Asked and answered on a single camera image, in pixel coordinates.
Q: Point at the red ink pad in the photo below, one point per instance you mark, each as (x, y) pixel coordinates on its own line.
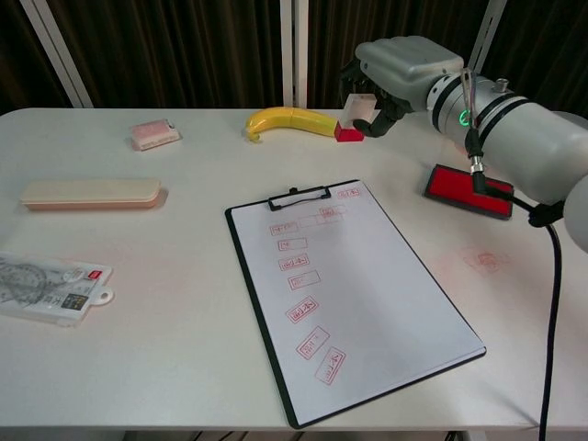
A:
(445, 181)

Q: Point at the clear ruler set pack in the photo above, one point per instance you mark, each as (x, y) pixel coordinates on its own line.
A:
(46, 289)

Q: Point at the beige pencil case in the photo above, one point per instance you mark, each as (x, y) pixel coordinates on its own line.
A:
(92, 194)

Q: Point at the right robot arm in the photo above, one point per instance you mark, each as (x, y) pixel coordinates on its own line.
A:
(519, 124)

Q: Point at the small clear red stamp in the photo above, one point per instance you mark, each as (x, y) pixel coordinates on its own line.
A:
(349, 134)

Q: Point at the black clipboard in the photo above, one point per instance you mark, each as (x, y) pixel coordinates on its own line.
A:
(274, 203)

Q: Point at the black pleated curtain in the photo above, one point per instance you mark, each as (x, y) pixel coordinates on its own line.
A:
(18, 59)
(335, 27)
(546, 41)
(184, 50)

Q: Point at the white stamped paper sheet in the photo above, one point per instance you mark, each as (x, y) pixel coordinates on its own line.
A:
(367, 294)

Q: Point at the yellow banana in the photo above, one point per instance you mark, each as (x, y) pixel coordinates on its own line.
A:
(294, 120)

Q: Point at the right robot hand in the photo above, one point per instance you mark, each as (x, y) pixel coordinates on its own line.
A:
(409, 64)

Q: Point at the pink tissue pack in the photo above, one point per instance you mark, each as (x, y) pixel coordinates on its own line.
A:
(154, 133)

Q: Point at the white metal frame post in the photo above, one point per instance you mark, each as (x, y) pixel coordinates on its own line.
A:
(487, 32)
(55, 53)
(294, 53)

